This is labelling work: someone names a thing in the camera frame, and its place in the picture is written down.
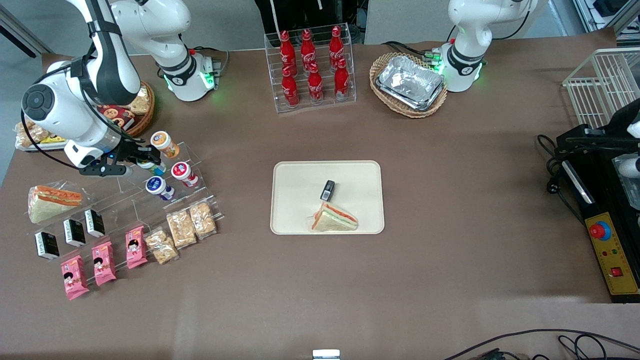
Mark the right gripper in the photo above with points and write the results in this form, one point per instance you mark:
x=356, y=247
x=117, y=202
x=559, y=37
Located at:
x=131, y=149

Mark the orange lid gum bottle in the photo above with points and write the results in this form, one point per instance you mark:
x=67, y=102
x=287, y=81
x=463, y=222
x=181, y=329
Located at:
x=164, y=142

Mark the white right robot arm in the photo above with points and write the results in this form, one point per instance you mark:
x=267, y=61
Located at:
x=100, y=65

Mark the small black carton box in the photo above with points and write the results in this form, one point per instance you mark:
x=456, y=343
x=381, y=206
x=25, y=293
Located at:
x=94, y=223
x=74, y=232
x=46, y=245
x=327, y=190

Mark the blue lid gum bottle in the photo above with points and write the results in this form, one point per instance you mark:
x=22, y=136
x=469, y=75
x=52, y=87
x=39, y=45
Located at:
x=158, y=187

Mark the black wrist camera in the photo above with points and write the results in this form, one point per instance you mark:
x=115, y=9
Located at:
x=105, y=170

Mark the clear acrylic bottle rack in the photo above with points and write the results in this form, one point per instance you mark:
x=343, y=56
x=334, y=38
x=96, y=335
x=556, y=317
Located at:
x=350, y=100

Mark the dark metal frame bar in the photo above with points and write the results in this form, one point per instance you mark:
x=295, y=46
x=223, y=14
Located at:
x=20, y=32

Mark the small white device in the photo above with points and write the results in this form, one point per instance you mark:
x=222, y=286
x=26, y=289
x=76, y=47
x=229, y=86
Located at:
x=326, y=354

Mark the black sealing machine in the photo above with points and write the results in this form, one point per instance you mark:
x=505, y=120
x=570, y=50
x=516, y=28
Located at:
x=600, y=200

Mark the clear bag rice crisp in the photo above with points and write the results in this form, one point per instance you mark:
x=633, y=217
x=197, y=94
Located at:
x=202, y=219
x=181, y=228
x=161, y=246
x=141, y=101
x=32, y=135

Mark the red cookie box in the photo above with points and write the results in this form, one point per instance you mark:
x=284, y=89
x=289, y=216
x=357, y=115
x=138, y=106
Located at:
x=117, y=119

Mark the red lid gum bottle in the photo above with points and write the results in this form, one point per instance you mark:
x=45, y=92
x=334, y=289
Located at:
x=183, y=173

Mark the green lid gum bottle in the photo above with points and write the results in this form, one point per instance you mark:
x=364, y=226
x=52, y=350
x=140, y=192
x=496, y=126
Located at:
x=156, y=169

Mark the cream plastic tray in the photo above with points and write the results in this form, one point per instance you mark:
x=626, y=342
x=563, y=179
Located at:
x=300, y=200

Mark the red emergency stop button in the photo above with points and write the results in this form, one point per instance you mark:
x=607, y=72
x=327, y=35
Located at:
x=597, y=231

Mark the brown round wicker basket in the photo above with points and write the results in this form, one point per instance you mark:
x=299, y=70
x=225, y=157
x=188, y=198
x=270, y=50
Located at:
x=145, y=122

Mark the metal equipment shelf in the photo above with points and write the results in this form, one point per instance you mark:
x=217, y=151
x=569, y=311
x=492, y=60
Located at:
x=605, y=12

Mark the yellow control panel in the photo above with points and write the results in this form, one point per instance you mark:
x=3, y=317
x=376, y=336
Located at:
x=617, y=250

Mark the light oval wicker basket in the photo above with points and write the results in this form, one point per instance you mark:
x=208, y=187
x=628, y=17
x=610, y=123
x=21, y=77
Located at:
x=380, y=95

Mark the wrapped triangle sandwich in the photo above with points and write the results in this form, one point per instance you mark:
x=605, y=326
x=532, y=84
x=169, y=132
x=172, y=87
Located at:
x=52, y=202
x=334, y=220

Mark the clear acrylic stepped display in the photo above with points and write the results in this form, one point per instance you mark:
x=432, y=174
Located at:
x=125, y=200

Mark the clear plastic container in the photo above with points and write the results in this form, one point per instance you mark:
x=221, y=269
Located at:
x=629, y=185

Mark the red rocker switch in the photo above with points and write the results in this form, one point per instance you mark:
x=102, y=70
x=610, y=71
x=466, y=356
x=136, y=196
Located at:
x=616, y=272

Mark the yellow snack pack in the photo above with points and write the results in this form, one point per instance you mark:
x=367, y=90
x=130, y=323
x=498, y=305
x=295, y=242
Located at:
x=54, y=140

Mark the black power plug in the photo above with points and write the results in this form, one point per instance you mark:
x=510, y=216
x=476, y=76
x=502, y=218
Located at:
x=552, y=187

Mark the standing person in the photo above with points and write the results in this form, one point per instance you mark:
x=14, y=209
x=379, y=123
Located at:
x=300, y=15

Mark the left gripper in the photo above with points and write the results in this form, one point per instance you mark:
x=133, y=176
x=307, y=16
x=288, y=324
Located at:
x=621, y=121

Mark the silver metal bar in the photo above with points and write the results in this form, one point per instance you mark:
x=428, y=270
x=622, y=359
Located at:
x=577, y=181

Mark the white plastic bin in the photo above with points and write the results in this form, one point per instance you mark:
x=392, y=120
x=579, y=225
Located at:
x=22, y=146

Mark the stacked foil containers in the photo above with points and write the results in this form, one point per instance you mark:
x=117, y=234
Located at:
x=410, y=82

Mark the pink snack pack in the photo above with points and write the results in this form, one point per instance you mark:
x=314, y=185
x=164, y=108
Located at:
x=135, y=247
x=74, y=277
x=103, y=263

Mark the red cola bottle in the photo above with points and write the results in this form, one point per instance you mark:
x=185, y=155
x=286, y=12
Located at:
x=315, y=84
x=336, y=44
x=341, y=80
x=307, y=46
x=290, y=89
x=285, y=47

